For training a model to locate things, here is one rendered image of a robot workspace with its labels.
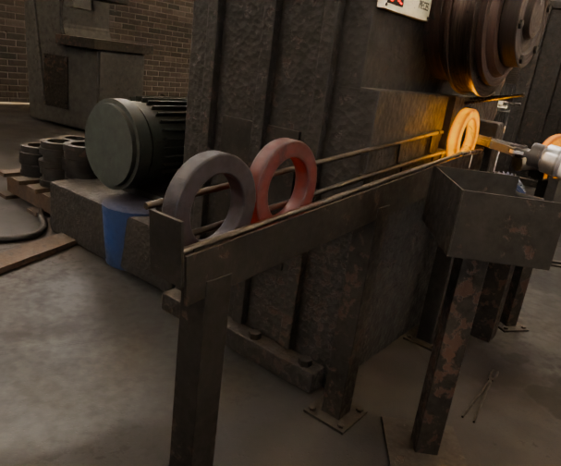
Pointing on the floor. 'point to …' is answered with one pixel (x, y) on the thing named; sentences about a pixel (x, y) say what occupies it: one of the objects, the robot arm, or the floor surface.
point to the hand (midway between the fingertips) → (480, 140)
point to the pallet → (46, 169)
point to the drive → (123, 174)
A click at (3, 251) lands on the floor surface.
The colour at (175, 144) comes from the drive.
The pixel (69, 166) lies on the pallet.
